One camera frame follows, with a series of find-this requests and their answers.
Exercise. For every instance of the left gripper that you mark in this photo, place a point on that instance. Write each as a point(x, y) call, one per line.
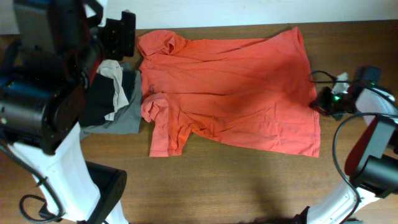
point(125, 33)

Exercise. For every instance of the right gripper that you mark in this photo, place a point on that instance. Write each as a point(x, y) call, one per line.
point(319, 103)

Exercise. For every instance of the red printed t-shirt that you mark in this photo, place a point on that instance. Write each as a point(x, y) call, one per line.
point(252, 93)

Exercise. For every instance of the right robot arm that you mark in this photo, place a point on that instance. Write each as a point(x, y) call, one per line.
point(368, 174)

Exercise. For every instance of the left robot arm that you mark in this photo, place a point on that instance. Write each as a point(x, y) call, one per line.
point(45, 75)

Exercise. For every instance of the beige folded garment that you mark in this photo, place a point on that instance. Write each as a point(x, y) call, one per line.
point(112, 69)

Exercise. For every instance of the black folded garment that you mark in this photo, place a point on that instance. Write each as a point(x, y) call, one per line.
point(99, 103)

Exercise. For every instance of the grey folded garment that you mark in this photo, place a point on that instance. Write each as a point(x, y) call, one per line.
point(113, 101)

